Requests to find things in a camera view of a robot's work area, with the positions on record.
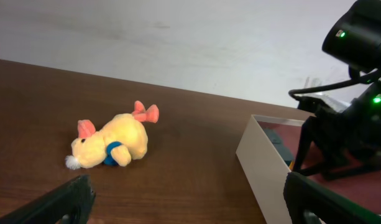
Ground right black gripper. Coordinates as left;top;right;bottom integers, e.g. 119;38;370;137
292;82;381;180

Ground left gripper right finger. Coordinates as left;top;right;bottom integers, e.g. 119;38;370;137
283;172;381;224

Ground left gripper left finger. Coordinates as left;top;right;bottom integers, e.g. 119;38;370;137
0;175;96;224

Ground yellow grey toy truck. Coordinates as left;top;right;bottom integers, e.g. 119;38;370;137
263;128;295;170

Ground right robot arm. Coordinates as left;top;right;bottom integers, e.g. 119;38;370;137
288;0;381;180

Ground white cardboard box red interior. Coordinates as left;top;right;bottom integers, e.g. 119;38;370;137
236;115;381;223

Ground yellow plush rabbit toy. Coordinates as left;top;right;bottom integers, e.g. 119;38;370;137
65;101;160;170

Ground right black cable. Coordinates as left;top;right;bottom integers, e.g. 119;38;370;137
288;70;381;102

